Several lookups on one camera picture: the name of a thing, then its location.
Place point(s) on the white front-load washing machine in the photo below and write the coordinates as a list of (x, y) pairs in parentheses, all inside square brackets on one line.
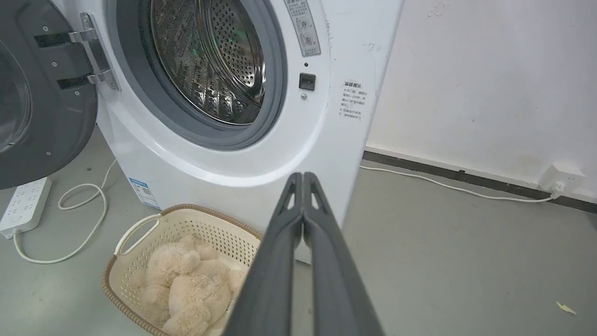
[(233, 140)]

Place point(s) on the white wall socket plug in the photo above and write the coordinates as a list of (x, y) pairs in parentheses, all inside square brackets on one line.
[(559, 179)]

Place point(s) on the dark grey washer door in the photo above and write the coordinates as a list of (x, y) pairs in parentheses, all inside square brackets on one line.
[(44, 93)]

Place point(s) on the beige plush teddy bear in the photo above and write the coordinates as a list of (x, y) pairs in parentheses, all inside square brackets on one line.
[(191, 289)]

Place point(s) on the small yellow scrap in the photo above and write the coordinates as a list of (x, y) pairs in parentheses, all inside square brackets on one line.
[(565, 307)]

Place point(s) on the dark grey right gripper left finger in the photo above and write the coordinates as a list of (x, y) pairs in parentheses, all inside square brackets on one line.
[(273, 270)]

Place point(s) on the cream plastic laundry basket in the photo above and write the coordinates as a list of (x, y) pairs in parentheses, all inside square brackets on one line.
[(140, 270)]

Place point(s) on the white power strip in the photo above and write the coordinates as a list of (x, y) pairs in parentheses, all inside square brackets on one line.
[(24, 205)]

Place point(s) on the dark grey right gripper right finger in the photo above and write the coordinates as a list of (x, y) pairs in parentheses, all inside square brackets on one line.
[(340, 280)]

